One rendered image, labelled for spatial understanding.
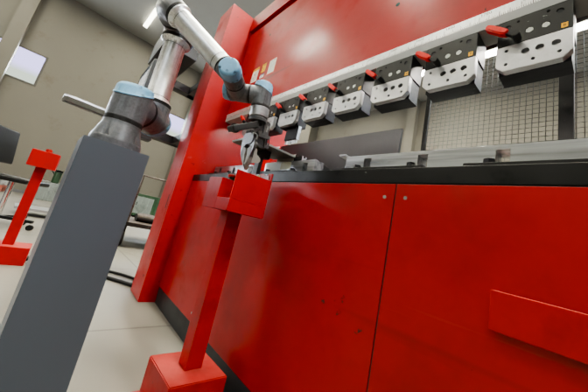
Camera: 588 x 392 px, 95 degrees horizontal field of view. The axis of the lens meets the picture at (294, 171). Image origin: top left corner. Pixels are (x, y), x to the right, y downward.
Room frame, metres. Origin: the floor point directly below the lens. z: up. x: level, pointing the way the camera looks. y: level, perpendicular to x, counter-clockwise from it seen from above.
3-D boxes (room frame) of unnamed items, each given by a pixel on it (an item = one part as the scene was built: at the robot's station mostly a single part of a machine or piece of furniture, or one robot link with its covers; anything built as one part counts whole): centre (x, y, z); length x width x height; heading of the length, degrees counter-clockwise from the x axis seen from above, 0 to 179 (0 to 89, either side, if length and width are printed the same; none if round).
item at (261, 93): (1.01, 0.20, 1.14); 0.09 x 0.08 x 0.11; 89
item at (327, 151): (1.87, -0.20, 1.12); 1.13 x 0.02 x 0.44; 39
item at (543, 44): (0.61, -0.56, 1.26); 0.15 x 0.09 x 0.17; 39
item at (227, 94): (0.99, 0.29, 1.13); 0.11 x 0.11 x 0.08; 89
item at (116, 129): (0.88, 0.60, 0.82); 0.15 x 0.15 x 0.10
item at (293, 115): (1.39, 0.07, 1.26); 0.15 x 0.09 x 0.17; 39
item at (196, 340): (1.07, 0.20, 0.39); 0.06 x 0.06 x 0.54; 41
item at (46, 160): (2.05, 1.84, 0.42); 0.25 x 0.20 x 0.83; 129
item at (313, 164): (1.33, 0.02, 0.92); 0.39 x 0.06 x 0.10; 39
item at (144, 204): (8.26, 4.94, 0.35); 1.79 x 1.64 x 0.71; 132
